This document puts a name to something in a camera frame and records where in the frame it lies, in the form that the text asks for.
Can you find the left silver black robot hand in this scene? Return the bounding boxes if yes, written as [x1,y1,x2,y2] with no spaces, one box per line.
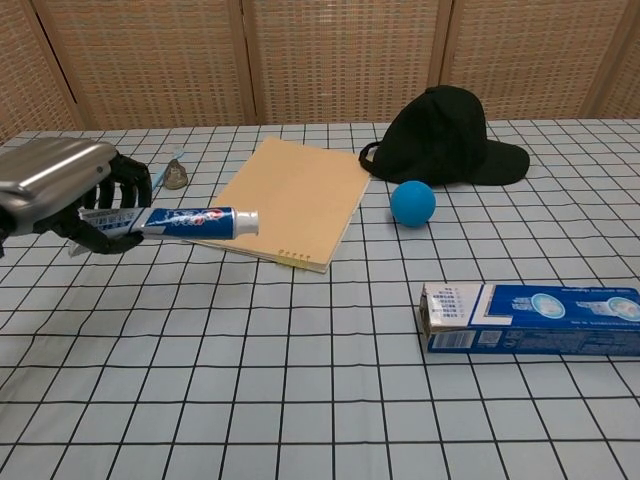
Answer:
[0,141,154,257]

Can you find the blue white toothpaste tube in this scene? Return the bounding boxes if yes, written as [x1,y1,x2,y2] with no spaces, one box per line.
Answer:
[68,206,260,259]

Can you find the beige spiral notebook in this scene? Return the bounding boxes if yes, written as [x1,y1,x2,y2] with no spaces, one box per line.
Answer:
[182,135,372,275]

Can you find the white black checkered tablecloth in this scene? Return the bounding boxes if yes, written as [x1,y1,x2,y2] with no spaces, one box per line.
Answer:
[0,117,640,480]

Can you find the light blue toothbrush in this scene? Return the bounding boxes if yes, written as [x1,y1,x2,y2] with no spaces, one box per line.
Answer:
[149,146,187,189]

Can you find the woven wooden folding screen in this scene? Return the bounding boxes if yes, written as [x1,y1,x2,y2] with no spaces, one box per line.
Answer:
[0,0,640,144]

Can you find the blue toothpaste box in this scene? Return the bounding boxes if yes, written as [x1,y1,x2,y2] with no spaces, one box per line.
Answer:
[418,282,640,357]

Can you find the black baseball cap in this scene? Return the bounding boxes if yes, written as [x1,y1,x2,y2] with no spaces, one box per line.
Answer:
[358,85,531,187]

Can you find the blue rubber ball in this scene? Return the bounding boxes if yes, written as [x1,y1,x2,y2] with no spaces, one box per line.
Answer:
[390,180,437,229]

